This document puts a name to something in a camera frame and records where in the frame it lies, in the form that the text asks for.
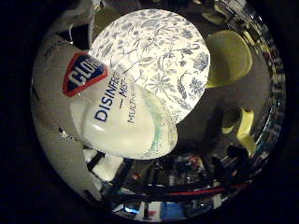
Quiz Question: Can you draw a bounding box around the red cable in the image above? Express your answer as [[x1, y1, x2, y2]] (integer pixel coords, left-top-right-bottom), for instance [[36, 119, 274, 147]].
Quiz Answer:
[[167, 182, 250, 197]]

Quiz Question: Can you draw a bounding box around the blue floral patterned plate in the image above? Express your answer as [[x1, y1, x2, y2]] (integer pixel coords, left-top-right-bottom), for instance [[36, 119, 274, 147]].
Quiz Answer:
[[88, 8, 211, 125]]

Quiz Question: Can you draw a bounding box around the white disinfectant spray bottle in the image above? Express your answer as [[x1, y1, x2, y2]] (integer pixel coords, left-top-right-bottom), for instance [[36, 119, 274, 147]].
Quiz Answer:
[[31, 35, 178, 161]]

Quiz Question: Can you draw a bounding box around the green chair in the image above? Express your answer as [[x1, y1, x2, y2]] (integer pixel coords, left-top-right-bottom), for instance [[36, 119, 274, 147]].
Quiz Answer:
[[201, 10, 227, 26], [221, 106, 258, 155], [205, 29, 253, 90]]

